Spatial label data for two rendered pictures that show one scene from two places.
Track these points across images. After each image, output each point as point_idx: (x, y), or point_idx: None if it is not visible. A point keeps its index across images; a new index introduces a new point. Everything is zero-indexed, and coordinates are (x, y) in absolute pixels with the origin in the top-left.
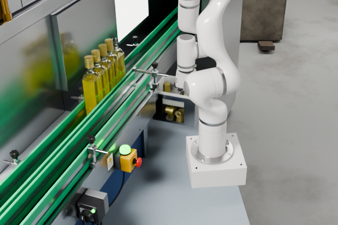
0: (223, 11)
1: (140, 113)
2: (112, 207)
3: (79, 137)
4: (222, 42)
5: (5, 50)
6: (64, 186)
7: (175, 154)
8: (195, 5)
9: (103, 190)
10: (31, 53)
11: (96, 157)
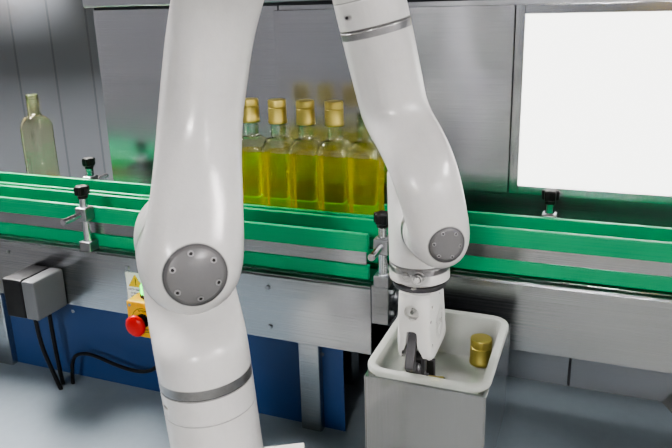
0: (182, 3)
1: (276, 287)
2: (147, 393)
3: (138, 208)
4: (172, 111)
5: (164, 26)
6: (25, 218)
7: None
8: (345, 32)
9: (131, 335)
10: None
11: (112, 249)
